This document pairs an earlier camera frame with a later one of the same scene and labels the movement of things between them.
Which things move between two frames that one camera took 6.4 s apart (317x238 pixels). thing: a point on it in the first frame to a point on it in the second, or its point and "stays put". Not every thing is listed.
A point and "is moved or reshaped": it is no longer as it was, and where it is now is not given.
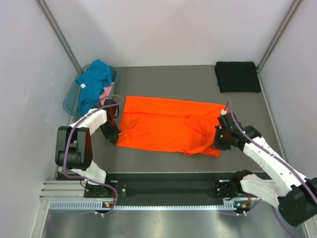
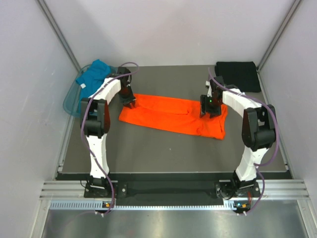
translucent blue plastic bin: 71,101 stays put
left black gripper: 113,137 to 130,99
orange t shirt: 182,126 is moved or reshaped
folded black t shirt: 239,77 stays put
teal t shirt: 92,82 stays put
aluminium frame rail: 64,190 stays put
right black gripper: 217,144 to 205,108
